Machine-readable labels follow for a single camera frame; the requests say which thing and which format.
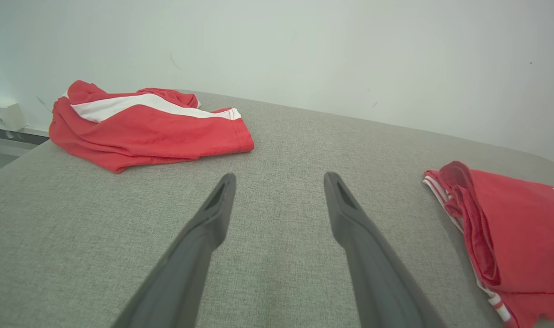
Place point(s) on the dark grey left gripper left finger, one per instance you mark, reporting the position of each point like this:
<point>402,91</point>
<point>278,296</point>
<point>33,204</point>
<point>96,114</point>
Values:
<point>185,264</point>

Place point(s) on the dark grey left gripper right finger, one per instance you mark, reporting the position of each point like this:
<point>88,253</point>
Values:
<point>372,264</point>

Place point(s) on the red shorts with white stripe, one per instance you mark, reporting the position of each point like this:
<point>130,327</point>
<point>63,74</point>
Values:
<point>158,136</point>

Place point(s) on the red basketball jersey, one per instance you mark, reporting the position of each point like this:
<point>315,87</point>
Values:
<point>518,232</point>

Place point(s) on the white and black baseboard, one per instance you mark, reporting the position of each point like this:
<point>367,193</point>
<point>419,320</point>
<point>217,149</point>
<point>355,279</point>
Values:
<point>17,135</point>

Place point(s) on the white wall socket box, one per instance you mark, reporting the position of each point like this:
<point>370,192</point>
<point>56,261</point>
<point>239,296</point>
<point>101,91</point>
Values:
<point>3,114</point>

